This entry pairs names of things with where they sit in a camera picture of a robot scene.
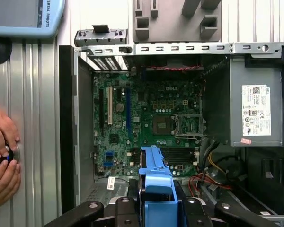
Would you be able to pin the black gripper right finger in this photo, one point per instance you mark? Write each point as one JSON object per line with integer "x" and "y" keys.
{"x": 196, "y": 212}

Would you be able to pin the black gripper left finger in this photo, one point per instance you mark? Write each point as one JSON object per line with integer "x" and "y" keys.
{"x": 126, "y": 211}

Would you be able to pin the hard disk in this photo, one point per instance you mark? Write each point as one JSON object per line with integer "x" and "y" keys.
{"x": 158, "y": 186}

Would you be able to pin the grey metal disk bay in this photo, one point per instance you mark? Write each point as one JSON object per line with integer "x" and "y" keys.
{"x": 97, "y": 194}

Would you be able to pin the person's right hand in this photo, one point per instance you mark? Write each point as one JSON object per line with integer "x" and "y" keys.
{"x": 4, "y": 184}

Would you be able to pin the person's left hand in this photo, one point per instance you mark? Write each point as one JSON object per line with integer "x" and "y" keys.
{"x": 0, "y": 127}

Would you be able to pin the green motherboard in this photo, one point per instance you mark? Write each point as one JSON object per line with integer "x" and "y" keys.
{"x": 132, "y": 132}

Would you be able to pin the CPU socket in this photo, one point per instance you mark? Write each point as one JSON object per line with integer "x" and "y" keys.
{"x": 162, "y": 125}

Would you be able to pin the metal socket cover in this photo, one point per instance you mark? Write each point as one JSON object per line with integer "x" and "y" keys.
{"x": 189, "y": 115}

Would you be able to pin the black expansion slot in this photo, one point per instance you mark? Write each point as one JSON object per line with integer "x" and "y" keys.
{"x": 101, "y": 108}

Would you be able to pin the white expansion slot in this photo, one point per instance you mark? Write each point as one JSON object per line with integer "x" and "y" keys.
{"x": 109, "y": 106}

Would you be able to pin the black open PC case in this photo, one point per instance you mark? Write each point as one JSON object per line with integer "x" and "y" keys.
{"x": 66, "y": 118}

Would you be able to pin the grey power supply unit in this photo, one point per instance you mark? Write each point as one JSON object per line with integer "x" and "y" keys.
{"x": 236, "y": 106}

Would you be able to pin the grey parts rack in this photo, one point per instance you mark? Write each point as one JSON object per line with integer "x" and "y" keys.
{"x": 175, "y": 28}

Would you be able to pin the pale blue teach pendant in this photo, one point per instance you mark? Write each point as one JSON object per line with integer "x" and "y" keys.
{"x": 14, "y": 32}

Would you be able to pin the grey slot retainer bracket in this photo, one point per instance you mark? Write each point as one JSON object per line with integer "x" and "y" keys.
{"x": 116, "y": 35}

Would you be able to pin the black round mount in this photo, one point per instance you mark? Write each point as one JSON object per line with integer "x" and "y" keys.
{"x": 0, "y": 50}

